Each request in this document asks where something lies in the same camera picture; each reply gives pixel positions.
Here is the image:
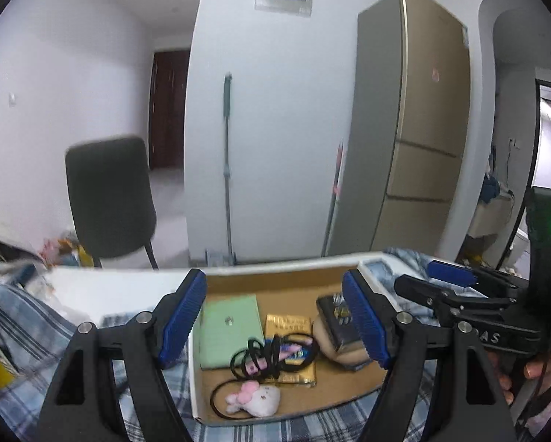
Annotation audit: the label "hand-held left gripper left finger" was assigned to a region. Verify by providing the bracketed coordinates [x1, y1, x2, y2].
[38, 268, 208, 442]

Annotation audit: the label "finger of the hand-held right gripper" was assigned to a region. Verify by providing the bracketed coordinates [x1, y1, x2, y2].
[427, 259, 531, 302]
[394, 275, 516, 320]

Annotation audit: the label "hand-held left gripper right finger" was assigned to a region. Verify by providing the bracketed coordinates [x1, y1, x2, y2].
[341, 269, 518, 442]

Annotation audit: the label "black tissue packet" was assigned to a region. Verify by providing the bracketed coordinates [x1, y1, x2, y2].
[316, 294, 366, 348]

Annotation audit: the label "black beige box item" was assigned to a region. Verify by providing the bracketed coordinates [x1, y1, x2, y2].
[312, 318, 373, 371]

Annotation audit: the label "green snap pouch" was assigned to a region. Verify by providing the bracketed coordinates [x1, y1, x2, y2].
[199, 295, 266, 371]

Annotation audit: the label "white cardboard box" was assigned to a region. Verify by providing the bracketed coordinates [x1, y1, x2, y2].
[187, 258, 398, 427]

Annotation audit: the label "black hair tie bundle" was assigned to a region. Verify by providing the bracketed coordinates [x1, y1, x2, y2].
[229, 334, 321, 380]

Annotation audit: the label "thin black cord loop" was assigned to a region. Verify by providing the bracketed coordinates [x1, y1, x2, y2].
[210, 379, 258, 421]

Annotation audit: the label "white plush cat toy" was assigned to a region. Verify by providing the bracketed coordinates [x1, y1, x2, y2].
[225, 380, 282, 417]

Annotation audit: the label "person's right hand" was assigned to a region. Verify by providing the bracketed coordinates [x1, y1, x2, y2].
[496, 354, 551, 406]

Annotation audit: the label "beige furniture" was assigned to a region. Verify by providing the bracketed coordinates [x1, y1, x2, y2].
[466, 193, 518, 240]

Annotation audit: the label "gold tissue packet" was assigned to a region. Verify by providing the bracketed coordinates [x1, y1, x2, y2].
[263, 314, 317, 385]

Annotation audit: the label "blue hanging clothes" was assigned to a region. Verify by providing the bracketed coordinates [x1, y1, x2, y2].
[480, 170, 516, 206]

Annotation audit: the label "colourful bags pile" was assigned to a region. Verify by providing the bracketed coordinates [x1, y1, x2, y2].
[38, 232, 94, 268]

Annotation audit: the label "blue plaid shirt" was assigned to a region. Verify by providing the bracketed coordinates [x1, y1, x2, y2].
[0, 246, 551, 442]

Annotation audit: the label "dark grey chair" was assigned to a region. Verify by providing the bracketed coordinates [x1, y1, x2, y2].
[65, 136, 160, 270]

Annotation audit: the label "beige refrigerator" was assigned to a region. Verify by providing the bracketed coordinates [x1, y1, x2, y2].
[326, 0, 472, 259]

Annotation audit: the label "dark brown door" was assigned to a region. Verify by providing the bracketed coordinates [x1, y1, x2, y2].
[147, 48, 191, 171]

